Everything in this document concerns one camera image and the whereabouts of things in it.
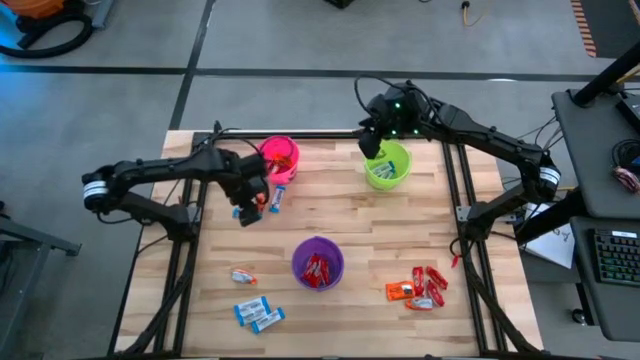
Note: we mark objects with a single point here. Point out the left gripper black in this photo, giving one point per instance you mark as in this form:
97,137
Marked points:
245,187

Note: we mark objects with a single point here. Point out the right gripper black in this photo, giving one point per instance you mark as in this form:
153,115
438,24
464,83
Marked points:
377,117

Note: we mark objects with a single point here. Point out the red KitKat bar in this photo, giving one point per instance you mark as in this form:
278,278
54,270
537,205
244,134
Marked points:
310,270
418,281
325,272
437,277
435,294

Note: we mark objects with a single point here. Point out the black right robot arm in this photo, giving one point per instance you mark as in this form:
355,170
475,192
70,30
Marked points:
480,132

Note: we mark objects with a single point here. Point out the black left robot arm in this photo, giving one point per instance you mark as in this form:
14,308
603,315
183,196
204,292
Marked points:
165,167

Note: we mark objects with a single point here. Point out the green plastic bucket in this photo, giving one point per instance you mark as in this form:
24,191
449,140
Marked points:
400,152

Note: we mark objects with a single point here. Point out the pink plastic bucket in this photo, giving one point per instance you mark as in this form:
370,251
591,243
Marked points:
290,173

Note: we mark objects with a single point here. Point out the purple plastic bucket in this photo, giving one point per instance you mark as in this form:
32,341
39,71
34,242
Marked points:
305,247

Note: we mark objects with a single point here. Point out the long black floor tape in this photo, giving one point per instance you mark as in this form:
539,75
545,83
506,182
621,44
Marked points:
300,73

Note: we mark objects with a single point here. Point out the small red tag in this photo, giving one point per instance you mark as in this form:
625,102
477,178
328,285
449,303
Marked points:
455,261

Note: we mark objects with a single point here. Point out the short black floor tape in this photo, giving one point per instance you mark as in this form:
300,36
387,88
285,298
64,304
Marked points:
196,50

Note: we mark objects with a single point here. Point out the white paper sheet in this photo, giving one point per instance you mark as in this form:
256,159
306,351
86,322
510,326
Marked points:
555,247

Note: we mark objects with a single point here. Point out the grey desk top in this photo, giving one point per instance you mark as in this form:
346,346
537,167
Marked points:
585,150

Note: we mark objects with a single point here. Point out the grey metal side stand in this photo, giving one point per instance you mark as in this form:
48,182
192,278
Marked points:
40,239

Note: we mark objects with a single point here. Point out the thick black pole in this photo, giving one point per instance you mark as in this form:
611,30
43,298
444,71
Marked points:
605,77

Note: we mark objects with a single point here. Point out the grey metal bar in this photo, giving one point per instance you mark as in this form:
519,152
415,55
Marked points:
102,12

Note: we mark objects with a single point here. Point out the black backlit keyboard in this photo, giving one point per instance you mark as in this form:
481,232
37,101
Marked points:
617,257

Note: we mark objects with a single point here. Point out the black caster wheel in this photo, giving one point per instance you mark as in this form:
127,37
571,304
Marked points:
580,317

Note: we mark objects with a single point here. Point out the black mat with striped edge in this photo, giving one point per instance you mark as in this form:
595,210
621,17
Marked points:
615,25

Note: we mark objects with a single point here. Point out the grey keyboard shelf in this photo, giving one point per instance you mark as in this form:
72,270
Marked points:
610,310

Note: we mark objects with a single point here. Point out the orange vacuum cleaner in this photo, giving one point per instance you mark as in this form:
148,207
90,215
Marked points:
35,7

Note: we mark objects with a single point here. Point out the black aluminium table frame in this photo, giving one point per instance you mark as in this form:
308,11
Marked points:
325,135

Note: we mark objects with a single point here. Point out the black frame bracket clip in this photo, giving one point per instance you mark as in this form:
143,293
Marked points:
217,127

